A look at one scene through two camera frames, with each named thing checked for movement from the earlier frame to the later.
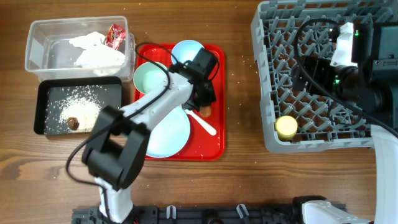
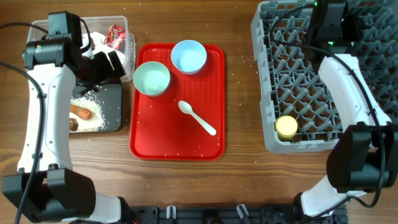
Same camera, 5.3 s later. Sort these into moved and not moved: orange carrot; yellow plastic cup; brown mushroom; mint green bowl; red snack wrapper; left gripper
Moved: orange carrot; left gripper
Not moved: red snack wrapper; mint green bowl; yellow plastic cup; brown mushroom
